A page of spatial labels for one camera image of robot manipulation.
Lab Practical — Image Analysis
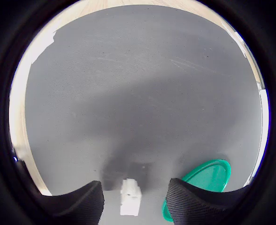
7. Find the round green lid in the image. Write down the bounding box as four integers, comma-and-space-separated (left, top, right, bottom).
161, 159, 231, 223

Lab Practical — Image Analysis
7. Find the white plastic terminal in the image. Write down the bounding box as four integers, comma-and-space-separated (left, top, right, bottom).
120, 178, 142, 217

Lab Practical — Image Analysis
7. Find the dark grey mat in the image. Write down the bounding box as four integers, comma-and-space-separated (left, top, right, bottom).
24, 5, 263, 225

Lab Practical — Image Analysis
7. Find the white tape piece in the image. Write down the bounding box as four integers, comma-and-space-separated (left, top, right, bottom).
31, 30, 59, 64
231, 30, 248, 57

